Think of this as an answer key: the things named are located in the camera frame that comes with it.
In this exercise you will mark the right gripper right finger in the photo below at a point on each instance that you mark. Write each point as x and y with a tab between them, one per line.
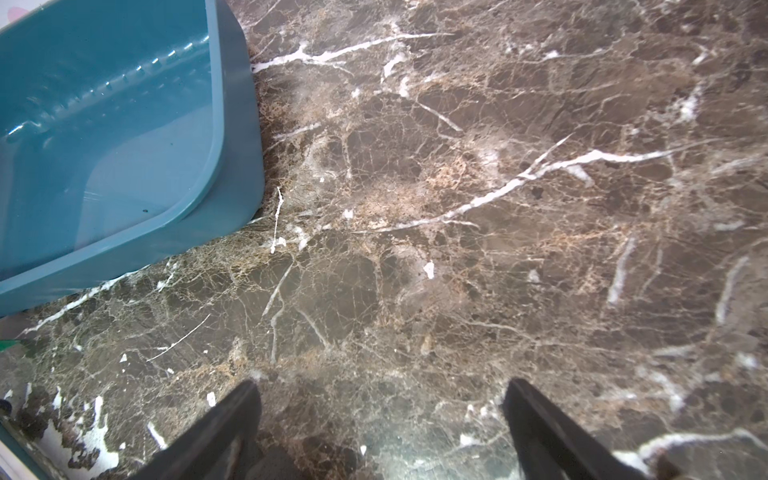
550	445

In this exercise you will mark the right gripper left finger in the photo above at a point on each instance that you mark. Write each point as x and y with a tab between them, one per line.
220	445

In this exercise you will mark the teal plastic storage box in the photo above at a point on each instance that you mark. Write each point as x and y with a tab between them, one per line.
129	133

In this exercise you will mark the green handled garden tool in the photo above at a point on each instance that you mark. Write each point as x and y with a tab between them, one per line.
7	344

